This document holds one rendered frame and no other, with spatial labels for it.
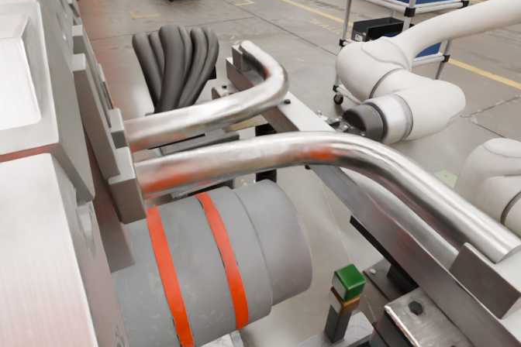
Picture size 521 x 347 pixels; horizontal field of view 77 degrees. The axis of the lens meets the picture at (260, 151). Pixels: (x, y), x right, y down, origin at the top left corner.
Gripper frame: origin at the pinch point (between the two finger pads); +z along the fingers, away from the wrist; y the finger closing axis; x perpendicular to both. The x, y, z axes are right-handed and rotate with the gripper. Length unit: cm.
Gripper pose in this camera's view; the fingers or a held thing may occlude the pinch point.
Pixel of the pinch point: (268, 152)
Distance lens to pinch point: 53.0
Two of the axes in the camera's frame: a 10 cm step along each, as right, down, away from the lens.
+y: -4.2, -5.4, 7.3
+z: -9.1, 2.5, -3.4
